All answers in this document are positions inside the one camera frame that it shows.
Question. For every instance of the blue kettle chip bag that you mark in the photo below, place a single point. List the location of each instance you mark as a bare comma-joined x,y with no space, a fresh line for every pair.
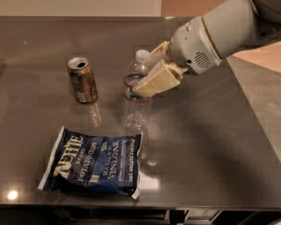
98,164

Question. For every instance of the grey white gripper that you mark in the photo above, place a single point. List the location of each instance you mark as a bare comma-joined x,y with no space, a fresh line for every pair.
192,46

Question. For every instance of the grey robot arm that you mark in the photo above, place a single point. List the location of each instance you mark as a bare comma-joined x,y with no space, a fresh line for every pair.
238,25

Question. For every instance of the clear plastic water bottle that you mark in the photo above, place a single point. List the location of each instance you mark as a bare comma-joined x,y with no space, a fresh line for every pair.
136,108

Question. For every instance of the gold soda can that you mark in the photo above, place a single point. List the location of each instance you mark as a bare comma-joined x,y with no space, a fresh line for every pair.
82,77

